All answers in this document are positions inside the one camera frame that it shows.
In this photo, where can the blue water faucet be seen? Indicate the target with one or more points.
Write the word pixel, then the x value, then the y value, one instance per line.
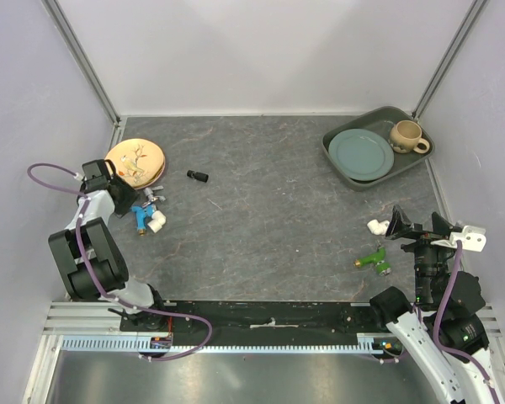
pixel 142 213

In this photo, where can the teal round plate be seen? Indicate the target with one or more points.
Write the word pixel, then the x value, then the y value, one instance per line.
pixel 361 155

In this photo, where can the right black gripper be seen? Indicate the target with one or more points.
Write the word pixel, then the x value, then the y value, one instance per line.
pixel 401 225

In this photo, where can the orange bird pattern plate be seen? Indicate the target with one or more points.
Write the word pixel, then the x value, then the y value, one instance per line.
pixel 127 154

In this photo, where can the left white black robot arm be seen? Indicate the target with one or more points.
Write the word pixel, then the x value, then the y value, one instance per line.
pixel 89 261

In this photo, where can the beige ceramic mug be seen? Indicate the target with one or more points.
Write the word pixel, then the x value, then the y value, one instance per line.
pixel 407 136

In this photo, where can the black cylindrical adapter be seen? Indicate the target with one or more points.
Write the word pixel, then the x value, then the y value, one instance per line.
pixel 199 176

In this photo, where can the white pvc elbow left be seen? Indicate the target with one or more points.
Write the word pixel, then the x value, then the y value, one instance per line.
pixel 158 220

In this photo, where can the white pvc elbow right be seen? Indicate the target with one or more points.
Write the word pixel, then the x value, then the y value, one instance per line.
pixel 378 228

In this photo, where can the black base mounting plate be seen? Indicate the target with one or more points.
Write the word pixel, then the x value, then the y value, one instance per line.
pixel 269 322

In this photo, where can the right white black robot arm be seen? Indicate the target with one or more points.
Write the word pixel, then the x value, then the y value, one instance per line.
pixel 441 330

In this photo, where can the dark green rectangular tray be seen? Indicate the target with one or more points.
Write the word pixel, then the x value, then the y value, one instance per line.
pixel 380 121

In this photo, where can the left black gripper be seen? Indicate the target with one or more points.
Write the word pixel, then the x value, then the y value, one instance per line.
pixel 130 195

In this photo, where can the green water faucet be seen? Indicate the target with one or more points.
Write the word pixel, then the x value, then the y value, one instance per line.
pixel 376 259

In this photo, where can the silver metal faucet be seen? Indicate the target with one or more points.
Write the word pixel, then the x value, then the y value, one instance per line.
pixel 152 195

